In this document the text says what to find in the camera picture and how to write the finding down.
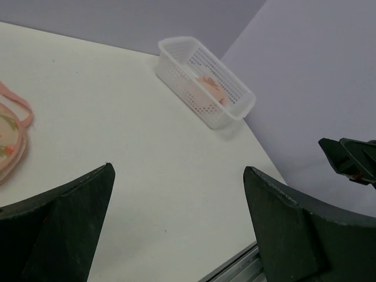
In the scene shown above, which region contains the pink bra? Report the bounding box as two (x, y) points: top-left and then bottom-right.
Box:
(197, 76), (228, 106)

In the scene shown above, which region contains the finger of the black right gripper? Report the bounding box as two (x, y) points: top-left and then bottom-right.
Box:
(318, 138), (375, 186)

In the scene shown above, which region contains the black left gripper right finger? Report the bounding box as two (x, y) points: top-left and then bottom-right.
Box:
(243, 166), (375, 281)

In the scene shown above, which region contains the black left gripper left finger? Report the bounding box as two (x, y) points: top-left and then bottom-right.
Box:
(1, 163), (115, 281)

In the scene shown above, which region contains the white perforated plastic basket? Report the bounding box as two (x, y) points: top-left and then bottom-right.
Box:
(155, 36), (256, 129)

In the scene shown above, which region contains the pink floral mesh laundry bag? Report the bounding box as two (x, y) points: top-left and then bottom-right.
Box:
(1, 83), (33, 183)

